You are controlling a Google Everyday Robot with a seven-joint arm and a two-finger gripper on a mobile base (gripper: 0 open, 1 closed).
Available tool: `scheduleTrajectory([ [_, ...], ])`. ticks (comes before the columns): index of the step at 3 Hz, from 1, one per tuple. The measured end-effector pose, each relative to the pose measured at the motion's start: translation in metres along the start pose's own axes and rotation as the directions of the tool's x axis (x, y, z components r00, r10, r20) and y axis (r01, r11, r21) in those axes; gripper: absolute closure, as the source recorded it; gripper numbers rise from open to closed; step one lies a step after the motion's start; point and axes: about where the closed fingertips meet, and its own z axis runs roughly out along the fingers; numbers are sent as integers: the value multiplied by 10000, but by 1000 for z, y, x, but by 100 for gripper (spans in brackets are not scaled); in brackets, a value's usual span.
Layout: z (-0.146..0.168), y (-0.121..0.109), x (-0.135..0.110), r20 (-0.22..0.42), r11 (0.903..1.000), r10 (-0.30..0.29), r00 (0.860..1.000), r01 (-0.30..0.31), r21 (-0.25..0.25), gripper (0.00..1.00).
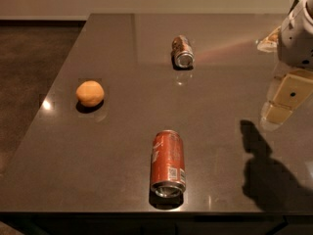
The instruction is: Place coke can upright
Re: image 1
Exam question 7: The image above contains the orange fruit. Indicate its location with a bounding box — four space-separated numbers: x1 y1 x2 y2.
75 80 105 107

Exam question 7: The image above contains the brown silver soda can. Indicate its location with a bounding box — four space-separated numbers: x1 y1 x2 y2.
172 35 195 69

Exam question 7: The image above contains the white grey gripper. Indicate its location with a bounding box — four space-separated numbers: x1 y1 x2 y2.
257 0 313 125

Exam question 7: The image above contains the red coke can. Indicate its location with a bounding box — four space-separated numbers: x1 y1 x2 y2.
150 130 186 198

